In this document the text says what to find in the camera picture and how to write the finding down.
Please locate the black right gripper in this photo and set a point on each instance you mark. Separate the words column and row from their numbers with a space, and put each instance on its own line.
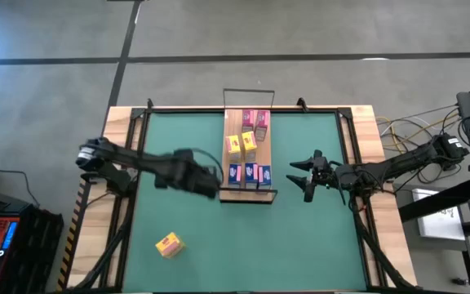
column 326, row 175

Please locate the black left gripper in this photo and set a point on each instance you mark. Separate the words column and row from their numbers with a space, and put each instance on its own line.
column 194, row 175

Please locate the blue Frosted Flakes cereal box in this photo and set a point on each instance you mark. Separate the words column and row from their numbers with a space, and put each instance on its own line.
column 235, row 175
column 251, row 173
column 264, row 175

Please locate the yellow Corn Pops cereal box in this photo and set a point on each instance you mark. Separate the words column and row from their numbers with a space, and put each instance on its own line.
column 249, row 143
column 169, row 245
column 233, row 146

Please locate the magenta Raisin Bran cereal box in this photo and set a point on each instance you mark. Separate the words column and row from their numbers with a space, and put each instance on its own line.
column 248, row 118
column 262, row 122

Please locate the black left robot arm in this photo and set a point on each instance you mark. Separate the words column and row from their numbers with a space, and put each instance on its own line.
column 137, row 159

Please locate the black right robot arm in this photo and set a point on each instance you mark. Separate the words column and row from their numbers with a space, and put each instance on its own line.
column 402, row 161

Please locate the black diagonal bar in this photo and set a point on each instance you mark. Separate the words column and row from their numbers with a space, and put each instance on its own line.
column 431, row 206

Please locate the white board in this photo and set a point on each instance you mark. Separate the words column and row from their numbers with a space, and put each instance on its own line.
column 439, row 224

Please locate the black plastic crate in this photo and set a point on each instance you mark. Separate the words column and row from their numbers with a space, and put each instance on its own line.
column 43, row 245

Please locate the small black floor item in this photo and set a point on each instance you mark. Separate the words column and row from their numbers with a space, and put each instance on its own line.
column 458, row 281

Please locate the black table frame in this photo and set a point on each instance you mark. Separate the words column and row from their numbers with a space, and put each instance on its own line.
column 186, row 109

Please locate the black frame clamp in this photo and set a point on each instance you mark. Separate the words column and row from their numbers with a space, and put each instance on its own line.
column 150, row 104
column 302, row 104

